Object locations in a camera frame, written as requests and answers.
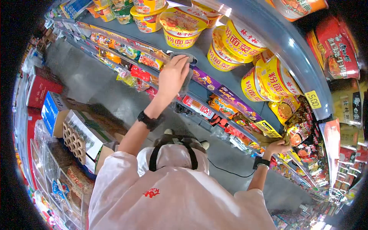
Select person's left hand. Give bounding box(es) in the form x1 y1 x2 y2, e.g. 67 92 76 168
158 55 190 102

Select person's right hand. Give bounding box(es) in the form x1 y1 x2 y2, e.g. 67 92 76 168
262 139 292 160

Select person's right fingers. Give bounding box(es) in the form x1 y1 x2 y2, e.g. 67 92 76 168
277 139 292 153

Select person's left fingers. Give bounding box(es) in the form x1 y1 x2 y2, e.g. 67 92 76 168
170 55 190 72

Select grey cleaning cloth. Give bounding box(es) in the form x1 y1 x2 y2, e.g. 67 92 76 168
169 52 198 96

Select olive brown snack packet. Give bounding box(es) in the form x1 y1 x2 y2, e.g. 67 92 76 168
251 130 291 148

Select black wrist band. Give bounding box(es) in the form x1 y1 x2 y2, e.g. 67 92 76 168
252 156 271 170
137 110 165 132

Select full shop shelf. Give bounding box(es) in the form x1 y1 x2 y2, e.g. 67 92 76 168
44 0 368 230

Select person's legs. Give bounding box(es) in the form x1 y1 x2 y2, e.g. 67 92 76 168
153 128 210 152

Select person's body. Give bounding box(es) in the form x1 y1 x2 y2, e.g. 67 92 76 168
88 143 277 230

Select carton of brown rolls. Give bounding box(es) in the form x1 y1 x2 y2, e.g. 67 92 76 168
62 109 116 168

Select blue and white carton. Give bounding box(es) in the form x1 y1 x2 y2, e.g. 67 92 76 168
41 91 70 138

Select red carton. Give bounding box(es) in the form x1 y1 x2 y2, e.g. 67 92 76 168
25 66 64 109

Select clear bin snack display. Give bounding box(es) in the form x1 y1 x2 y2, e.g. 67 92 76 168
28 137 96 230

